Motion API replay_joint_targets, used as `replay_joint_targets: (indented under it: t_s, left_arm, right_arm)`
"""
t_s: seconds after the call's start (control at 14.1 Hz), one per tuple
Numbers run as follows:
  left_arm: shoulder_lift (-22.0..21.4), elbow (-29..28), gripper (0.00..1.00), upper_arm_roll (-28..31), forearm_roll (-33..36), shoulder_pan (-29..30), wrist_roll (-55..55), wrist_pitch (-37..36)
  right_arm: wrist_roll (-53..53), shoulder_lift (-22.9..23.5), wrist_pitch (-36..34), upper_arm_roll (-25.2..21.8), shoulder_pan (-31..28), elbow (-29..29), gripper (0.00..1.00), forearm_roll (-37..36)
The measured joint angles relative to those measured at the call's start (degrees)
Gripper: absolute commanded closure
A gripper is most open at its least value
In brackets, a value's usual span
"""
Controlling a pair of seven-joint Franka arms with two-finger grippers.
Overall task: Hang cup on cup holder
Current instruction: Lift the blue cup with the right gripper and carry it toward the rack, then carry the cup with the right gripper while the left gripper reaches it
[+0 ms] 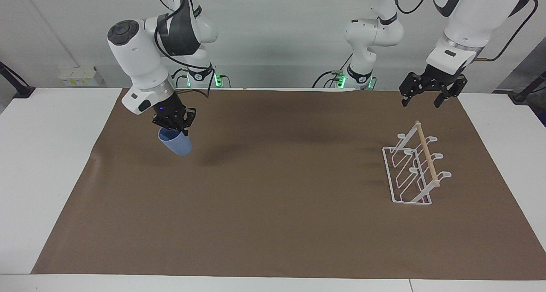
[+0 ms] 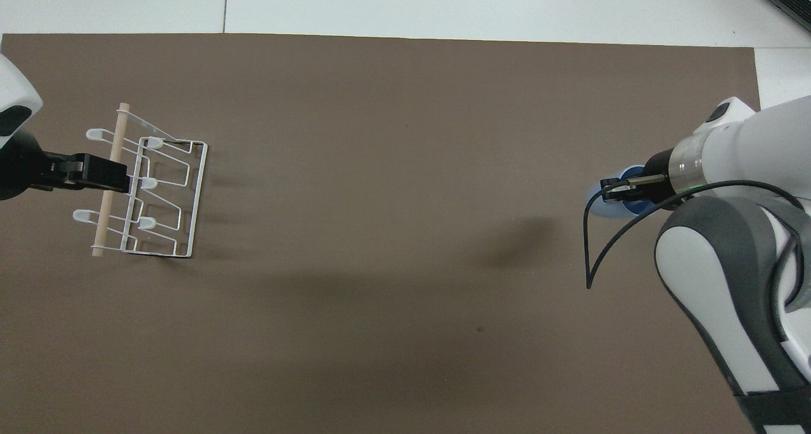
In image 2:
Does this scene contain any blue cup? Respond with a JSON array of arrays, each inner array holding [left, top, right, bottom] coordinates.
[[584, 164, 655, 220]]

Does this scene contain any white wire cup holder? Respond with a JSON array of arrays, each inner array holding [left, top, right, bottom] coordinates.
[[72, 102, 209, 259]]

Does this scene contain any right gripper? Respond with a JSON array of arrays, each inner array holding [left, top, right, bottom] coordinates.
[[625, 148, 680, 206]]

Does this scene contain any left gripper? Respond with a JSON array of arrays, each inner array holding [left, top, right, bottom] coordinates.
[[0, 130, 69, 201]]

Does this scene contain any black cable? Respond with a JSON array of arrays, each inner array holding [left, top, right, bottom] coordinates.
[[584, 177, 807, 290]]

